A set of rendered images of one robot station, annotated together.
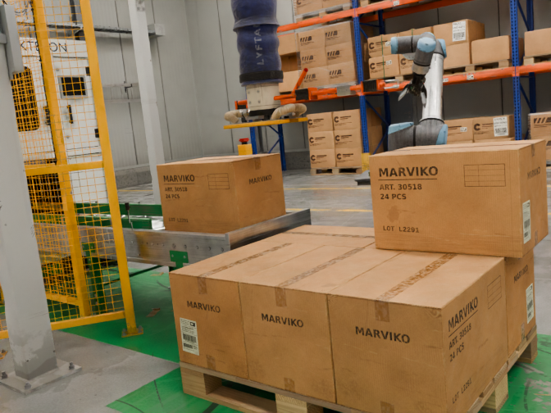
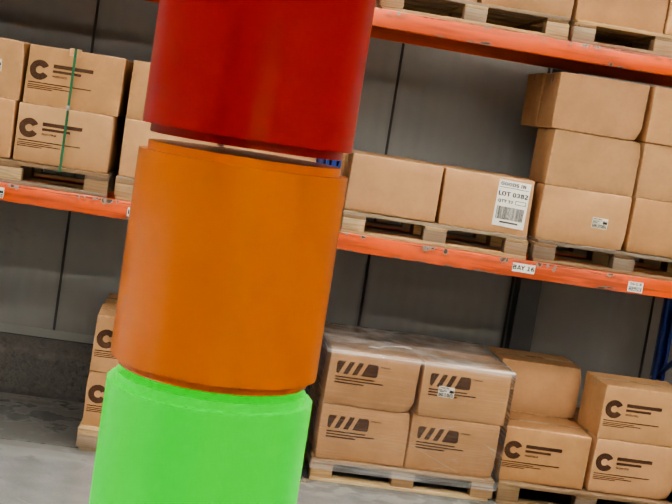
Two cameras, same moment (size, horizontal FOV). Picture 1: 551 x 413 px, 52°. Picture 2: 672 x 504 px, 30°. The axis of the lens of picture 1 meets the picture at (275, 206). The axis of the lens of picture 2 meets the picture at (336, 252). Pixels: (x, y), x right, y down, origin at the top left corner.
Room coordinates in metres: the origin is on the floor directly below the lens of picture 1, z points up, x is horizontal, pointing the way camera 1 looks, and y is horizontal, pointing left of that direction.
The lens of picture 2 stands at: (3.22, 1.46, 2.28)
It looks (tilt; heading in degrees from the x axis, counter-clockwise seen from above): 6 degrees down; 316
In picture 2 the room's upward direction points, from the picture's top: 9 degrees clockwise
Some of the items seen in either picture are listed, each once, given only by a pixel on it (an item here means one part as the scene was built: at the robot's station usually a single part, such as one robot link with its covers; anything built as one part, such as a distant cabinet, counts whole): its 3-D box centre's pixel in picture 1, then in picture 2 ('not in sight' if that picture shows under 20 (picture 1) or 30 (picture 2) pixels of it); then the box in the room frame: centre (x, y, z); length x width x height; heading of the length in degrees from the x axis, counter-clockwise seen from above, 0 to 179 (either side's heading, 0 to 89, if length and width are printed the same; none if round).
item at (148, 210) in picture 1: (134, 208); not in sight; (4.15, 1.04, 0.60); 1.60 x 0.10 x 0.09; 51
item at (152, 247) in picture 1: (95, 241); not in sight; (3.47, 1.14, 0.50); 2.31 x 0.05 x 0.19; 51
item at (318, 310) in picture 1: (354, 298); not in sight; (2.33, -0.30, 0.34); 1.20 x 1.00 x 0.40; 51
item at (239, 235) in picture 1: (271, 224); not in sight; (2.98, 0.03, 0.58); 0.70 x 0.03 x 0.06; 141
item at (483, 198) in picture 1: (457, 195); not in sight; (2.33, -0.77, 0.74); 0.60 x 0.40 x 0.40; 52
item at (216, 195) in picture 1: (221, 193); not in sight; (3.22, 0.30, 0.75); 0.60 x 0.40 x 0.40; 51
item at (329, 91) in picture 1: (308, 95); not in sight; (2.94, -0.23, 1.24); 0.93 x 0.30 x 0.04; 57
